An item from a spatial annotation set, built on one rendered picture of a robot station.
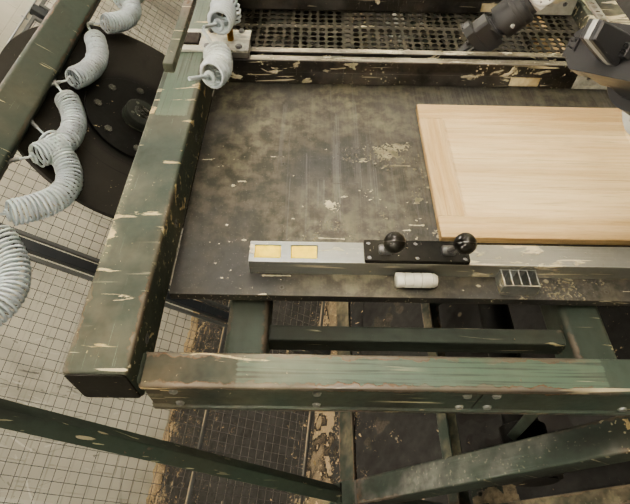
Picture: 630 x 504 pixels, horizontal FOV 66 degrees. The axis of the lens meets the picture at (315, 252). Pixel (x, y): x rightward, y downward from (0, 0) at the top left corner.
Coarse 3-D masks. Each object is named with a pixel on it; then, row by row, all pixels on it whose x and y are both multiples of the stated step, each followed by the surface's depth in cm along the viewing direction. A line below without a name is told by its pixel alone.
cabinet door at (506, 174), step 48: (432, 144) 115; (480, 144) 116; (528, 144) 116; (576, 144) 116; (624, 144) 117; (432, 192) 106; (480, 192) 106; (528, 192) 106; (576, 192) 107; (624, 192) 107; (480, 240) 99; (528, 240) 99; (576, 240) 99; (624, 240) 99
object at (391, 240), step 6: (390, 234) 81; (396, 234) 80; (402, 234) 81; (384, 240) 81; (390, 240) 80; (396, 240) 80; (402, 240) 80; (378, 246) 92; (384, 246) 82; (390, 246) 80; (396, 246) 80; (402, 246) 80; (384, 252) 91; (390, 252) 81; (396, 252) 81
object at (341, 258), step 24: (264, 264) 92; (288, 264) 92; (312, 264) 92; (336, 264) 92; (360, 264) 92; (384, 264) 92; (408, 264) 92; (432, 264) 92; (480, 264) 92; (504, 264) 92; (528, 264) 92; (552, 264) 92; (576, 264) 92; (600, 264) 92; (624, 264) 92
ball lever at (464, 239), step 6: (462, 234) 81; (468, 234) 81; (456, 240) 81; (462, 240) 80; (468, 240) 80; (474, 240) 80; (444, 246) 92; (450, 246) 92; (456, 246) 81; (462, 246) 80; (468, 246) 80; (474, 246) 80; (444, 252) 91; (450, 252) 90; (462, 252) 81; (468, 252) 81
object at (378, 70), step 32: (256, 64) 127; (288, 64) 127; (320, 64) 127; (352, 64) 127; (384, 64) 127; (416, 64) 127; (448, 64) 127; (480, 64) 127; (512, 64) 127; (544, 64) 127
